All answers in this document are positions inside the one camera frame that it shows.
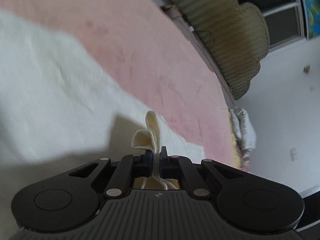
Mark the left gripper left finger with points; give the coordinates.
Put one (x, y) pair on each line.
(139, 164)

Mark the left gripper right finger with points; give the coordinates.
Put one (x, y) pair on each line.
(171, 166)

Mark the white cream pants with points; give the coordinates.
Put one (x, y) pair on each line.
(59, 109)

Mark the pink bed sheet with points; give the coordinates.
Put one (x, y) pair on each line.
(142, 49)

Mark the olive padded headboard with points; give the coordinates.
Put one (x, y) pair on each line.
(235, 34)

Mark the colourful floral curtain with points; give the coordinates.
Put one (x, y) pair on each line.
(312, 17)

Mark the white wall socket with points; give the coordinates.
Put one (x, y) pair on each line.
(293, 154)

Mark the window with white frame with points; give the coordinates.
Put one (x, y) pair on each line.
(285, 20)

